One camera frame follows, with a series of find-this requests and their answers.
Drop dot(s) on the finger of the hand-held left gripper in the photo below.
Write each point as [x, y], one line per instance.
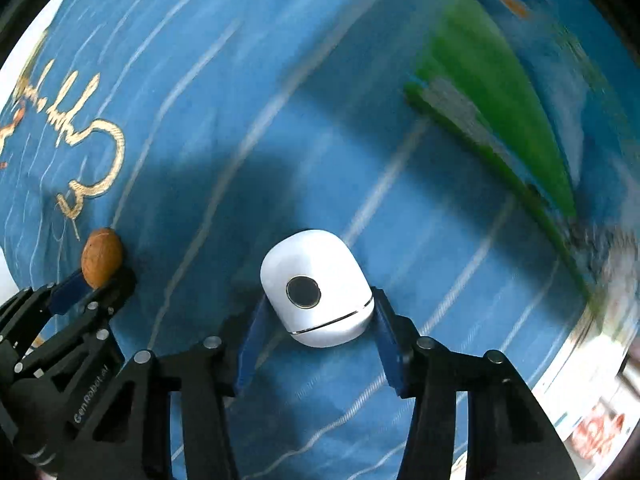
[114, 290]
[70, 289]

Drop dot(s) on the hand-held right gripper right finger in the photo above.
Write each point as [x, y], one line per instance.
[386, 340]

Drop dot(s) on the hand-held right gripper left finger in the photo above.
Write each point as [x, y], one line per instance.
[249, 345]

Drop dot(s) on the brown oval nut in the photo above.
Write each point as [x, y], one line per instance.
[102, 257]

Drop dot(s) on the white earbud case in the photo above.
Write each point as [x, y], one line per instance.
[312, 265]

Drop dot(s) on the cardboard box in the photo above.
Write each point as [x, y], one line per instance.
[500, 85]

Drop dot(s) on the plaid blanket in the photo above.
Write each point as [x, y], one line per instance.
[592, 422]

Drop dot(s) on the blue striped blanket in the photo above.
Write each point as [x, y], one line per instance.
[250, 110]

